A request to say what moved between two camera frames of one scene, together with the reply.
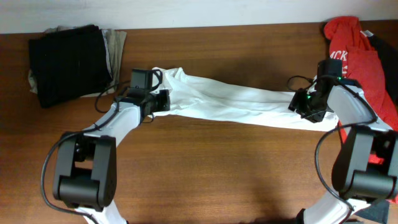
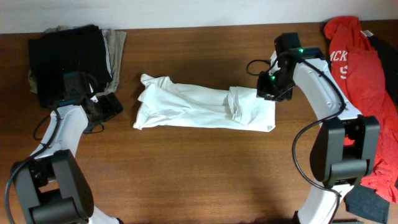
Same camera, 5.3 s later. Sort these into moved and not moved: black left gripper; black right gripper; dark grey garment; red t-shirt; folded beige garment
Moved: black right gripper; black left gripper
Not moved: dark grey garment; red t-shirt; folded beige garment
